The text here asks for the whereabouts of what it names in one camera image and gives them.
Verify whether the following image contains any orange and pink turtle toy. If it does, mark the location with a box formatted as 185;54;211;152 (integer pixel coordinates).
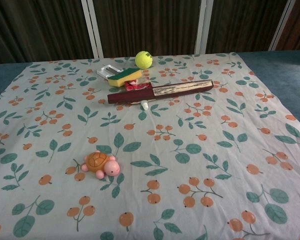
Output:
80;150;121;180

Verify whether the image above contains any floral leaf and berry tablecloth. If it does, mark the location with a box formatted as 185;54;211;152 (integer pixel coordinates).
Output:
0;51;300;240

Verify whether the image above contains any long dark red box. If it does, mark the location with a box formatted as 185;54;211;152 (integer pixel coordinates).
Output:
107;79;215;106

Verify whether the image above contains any red and white packet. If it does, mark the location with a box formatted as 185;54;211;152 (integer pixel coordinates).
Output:
124;76;154;93

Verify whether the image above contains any yellow and green sponge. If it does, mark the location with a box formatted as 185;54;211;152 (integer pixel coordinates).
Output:
107;67;143;88

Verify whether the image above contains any yellow tennis ball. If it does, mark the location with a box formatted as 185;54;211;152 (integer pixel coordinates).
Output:
135;50;154;70

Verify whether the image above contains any white plastic tray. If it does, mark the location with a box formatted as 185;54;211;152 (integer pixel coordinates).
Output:
96;64;122;82

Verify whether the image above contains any dark brown curtain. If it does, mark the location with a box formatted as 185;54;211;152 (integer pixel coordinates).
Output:
0;0;300;67

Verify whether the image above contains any white double frame post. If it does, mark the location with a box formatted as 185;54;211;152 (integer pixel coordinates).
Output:
194;0;215;55
80;0;105;60

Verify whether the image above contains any white slanted frame post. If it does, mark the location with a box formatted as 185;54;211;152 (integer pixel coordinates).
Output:
268;0;299;52

